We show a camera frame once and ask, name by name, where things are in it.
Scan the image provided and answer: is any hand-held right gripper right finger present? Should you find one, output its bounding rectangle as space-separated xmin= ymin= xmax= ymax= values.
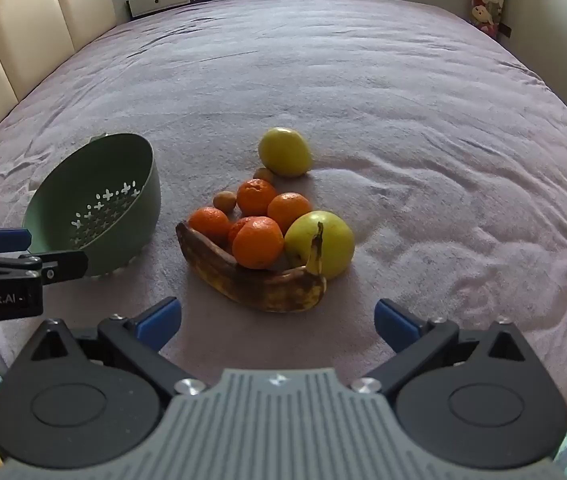
xmin=351 ymin=298 xmax=533 ymax=398

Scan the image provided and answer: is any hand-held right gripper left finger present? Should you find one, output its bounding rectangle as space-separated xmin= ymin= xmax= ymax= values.
xmin=28 ymin=296 xmax=211 ymax=398

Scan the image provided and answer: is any overripe brown banana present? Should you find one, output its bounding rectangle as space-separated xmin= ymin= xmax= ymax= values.
xmin=176 ymin=221 xmax=327 ymax=313

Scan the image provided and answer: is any green apple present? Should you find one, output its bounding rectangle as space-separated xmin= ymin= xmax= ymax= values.
xmin=284 ymin=210 xmax=355 ymax=281

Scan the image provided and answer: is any green colander bowl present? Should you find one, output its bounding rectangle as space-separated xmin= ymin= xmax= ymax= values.
xmin=22 ymin=132 xmax=162 ymax=278

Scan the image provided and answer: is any large yellow apple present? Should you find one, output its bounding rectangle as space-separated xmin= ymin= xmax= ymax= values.
xmin=258 ymin=127 xmax=313 ymax=178

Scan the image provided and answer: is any beige padded headboard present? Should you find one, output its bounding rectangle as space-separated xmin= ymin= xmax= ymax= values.
xmin=0 ymin=0 xmax=116 ymax=168

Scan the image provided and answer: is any purple bed blanket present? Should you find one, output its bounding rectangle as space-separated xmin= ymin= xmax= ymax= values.
xmin=0 ymin=0 xmax=567 ymax=431

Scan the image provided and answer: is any white bedside box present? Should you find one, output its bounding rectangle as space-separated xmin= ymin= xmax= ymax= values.
xmin=129 ymin=0 xmax=194 ymax=18

